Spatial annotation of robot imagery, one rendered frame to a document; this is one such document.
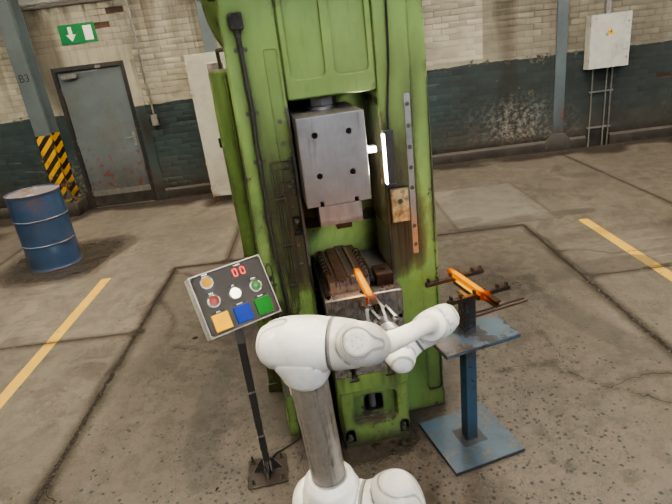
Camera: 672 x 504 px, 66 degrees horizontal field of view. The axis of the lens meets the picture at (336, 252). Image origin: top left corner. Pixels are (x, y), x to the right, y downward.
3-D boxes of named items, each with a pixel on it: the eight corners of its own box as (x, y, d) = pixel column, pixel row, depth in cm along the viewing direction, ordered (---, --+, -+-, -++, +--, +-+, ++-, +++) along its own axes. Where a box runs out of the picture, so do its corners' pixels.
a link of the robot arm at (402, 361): (386, 358, 187) (417, 338, 186) (399, 385, 173) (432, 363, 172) (371, 338, 182) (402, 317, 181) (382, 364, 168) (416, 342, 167)
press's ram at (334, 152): (389, 195, 239) (382, 106, 224) (307, 209, 235) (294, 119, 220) (369, 175, 278) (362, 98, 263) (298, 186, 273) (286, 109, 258)
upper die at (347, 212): (363, 220, 241) (361, 200, 238) (321, 227, 239) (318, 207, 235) (346, 196, 280) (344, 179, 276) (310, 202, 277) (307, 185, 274)
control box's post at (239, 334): (272, 473, 273) (233, 289, 232) (265, 474, 272) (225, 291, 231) (272, 467, 276) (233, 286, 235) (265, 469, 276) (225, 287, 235)
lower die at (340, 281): (370, 288, 254) (368, 272, 251) (330, 295, 252) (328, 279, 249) (353, 257, 293) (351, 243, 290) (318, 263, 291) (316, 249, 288)
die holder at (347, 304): (408, 365, 267) (402, 288, 251) (335, 380, 263) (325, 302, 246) (381, 314, 319) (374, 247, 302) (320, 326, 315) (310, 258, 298)
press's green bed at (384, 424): (412, 436, 285) (407, 365, 268) (346, 451, 281) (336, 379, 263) (386, 378, 336) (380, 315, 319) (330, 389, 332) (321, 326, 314)
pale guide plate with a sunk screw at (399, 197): (410, 220, 258) (408, 187, 252) (393, 223, 257) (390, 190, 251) (409, 219, 260) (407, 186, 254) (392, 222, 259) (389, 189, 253)
